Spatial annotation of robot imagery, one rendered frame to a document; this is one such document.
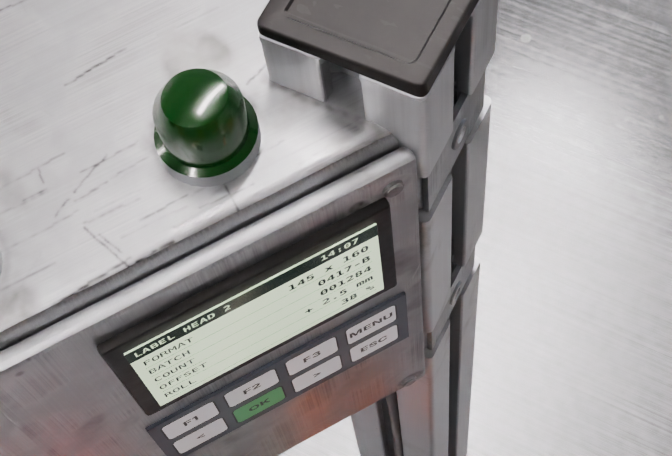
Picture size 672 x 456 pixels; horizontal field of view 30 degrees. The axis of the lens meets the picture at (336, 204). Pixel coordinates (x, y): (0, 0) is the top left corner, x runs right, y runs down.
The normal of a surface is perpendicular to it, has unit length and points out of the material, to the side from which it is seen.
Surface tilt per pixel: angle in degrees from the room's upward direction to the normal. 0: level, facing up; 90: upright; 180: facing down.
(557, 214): 0
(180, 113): 14
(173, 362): 90
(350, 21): 0
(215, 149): 90
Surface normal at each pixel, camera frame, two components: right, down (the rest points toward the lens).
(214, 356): 0.47, 0.78
